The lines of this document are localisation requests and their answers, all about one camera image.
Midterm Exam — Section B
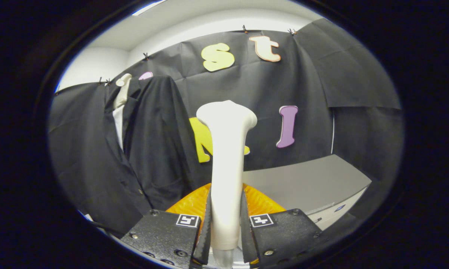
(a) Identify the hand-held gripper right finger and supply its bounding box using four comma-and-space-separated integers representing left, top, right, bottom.
240, 183, 324, 269

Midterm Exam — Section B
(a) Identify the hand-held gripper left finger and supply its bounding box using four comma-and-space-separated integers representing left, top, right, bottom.
121, 182, 213, 269

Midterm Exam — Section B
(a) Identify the white garment steamer nozzle with hose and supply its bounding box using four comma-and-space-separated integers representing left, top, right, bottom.
196, 100, 258, 268

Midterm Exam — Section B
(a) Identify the black suit jacket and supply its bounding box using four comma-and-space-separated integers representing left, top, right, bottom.
97, 75, 210, 225

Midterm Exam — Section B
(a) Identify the white garment hanger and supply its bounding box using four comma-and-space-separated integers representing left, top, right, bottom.
113, 73, 132, 110

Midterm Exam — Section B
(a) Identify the grey cabinet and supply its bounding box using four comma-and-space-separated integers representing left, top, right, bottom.
242, 154, 372, 231

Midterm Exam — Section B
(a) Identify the black backdrop cloth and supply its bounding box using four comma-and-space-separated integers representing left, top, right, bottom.
48, 18, 404, 239

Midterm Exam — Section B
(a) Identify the row of small backdrop clips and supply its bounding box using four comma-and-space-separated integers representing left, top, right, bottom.
97, 25, 297, 86

